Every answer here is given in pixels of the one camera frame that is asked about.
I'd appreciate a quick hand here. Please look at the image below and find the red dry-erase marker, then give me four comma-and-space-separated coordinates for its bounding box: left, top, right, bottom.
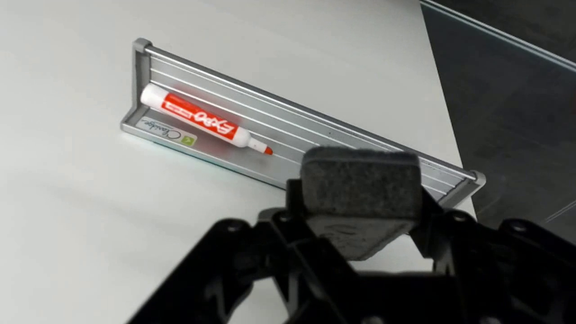
138, 82, 275, 158

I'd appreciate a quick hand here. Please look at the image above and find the white whiteboard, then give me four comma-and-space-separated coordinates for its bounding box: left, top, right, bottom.
0, 0, 479, 324

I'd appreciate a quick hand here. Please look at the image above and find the black felt whiteboard eraser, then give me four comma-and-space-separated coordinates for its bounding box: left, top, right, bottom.
299, 145, 425, 262

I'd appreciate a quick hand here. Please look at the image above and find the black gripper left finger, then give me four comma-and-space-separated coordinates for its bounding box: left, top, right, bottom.
128, 178, 362, 324

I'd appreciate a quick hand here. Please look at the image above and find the grey aluminium marker tray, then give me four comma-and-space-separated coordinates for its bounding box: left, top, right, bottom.
119, 35, 488, 208

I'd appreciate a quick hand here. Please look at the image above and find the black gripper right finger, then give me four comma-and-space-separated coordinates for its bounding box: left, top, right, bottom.
412, 187, 576, 324

